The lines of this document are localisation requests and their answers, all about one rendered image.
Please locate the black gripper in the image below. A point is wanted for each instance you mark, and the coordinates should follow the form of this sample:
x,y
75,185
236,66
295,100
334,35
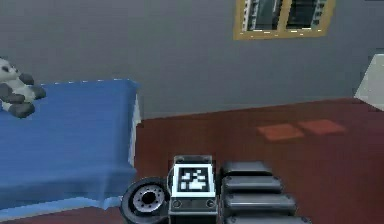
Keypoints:
x,y
146,199

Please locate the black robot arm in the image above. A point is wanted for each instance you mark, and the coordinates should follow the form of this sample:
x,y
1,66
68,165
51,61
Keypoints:
x,y
246,196

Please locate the blue bed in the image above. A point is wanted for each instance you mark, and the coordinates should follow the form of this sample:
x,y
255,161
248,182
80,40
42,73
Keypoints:
x,y
70,140

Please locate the white and grey panda plush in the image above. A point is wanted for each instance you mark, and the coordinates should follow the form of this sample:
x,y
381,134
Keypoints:
x,y
15,91

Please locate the yellow framed window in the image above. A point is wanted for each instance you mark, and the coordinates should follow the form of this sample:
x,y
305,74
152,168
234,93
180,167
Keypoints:
x,y
283,20

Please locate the pale grey cabinet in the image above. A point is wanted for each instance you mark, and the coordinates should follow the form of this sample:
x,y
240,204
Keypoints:
x,y
372,83

